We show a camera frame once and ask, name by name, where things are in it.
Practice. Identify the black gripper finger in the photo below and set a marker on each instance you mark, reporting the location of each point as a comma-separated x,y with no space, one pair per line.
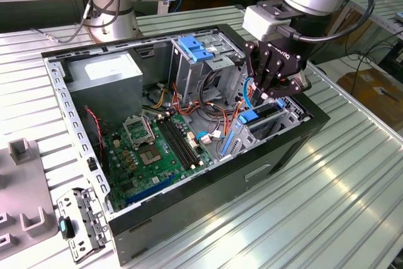
255,73
283,88

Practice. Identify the hard disk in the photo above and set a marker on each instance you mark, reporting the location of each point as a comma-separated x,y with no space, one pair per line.
248,117

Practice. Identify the silver disk bay cage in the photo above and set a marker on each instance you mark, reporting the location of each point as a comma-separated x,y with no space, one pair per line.
244,138

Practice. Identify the blue plastic drive latch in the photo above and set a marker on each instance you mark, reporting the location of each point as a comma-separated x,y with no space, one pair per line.
189,43
203,54

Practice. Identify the silver drive cage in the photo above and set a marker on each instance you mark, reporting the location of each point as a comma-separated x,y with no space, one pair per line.
189,73

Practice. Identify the large taped cardboard box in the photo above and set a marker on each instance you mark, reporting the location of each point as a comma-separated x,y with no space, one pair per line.
371,99

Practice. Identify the black RAM slot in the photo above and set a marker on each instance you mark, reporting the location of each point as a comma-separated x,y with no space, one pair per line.
184,143
175,143

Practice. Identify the black equipment box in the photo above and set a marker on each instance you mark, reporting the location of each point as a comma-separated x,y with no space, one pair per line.
393,58

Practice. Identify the metal slat side table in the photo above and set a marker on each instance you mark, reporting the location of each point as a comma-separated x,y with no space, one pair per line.
387,10

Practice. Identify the CPU socket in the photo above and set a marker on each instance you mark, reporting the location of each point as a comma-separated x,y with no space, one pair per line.
150,155

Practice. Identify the black open PC case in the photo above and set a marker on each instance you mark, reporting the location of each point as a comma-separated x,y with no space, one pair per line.
204,212

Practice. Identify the green motherboard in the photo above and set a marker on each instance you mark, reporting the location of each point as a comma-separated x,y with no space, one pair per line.
151,180

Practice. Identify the grey power supply box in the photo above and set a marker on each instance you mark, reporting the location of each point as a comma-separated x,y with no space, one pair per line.
104,92

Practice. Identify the blue expansion slot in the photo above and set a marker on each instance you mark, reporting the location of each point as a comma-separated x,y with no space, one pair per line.
151,189

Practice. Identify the black case latch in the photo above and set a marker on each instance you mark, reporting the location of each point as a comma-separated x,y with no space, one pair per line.
91,164

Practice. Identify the grey parts rack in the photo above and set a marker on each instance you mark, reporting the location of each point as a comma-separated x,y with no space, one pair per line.
22,187

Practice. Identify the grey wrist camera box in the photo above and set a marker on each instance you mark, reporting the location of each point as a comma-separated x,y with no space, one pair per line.
261,23

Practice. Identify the silver expansion card bracket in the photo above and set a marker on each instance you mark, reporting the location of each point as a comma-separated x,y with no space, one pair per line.
82,201

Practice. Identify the blue black bracket latch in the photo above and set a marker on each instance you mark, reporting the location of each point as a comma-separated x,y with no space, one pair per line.
64,227

